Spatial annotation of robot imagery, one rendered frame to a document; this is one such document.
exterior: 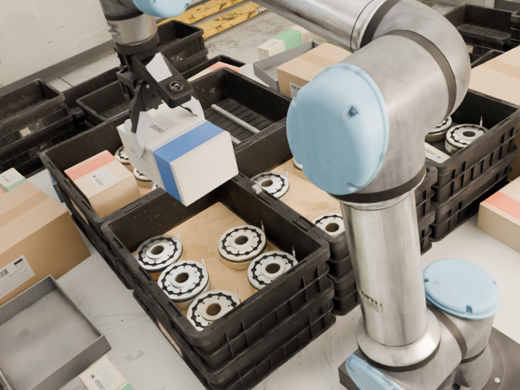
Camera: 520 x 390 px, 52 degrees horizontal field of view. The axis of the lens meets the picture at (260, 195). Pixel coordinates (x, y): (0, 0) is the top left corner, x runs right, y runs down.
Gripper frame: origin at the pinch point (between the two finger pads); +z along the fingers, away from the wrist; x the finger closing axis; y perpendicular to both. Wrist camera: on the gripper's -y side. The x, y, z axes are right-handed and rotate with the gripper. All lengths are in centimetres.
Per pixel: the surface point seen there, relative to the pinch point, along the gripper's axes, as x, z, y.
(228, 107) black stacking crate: -41, 28, 45
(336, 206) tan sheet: -27.6, 27.8, -12.1
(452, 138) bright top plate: -61, 25, -19
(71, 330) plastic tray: 31, 40, 16
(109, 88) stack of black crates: -43, 52, 145
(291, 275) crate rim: -1.4, 18.0, -27.0
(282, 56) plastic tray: -87, 37, 72
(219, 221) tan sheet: -7.0, 27.7, 4.9
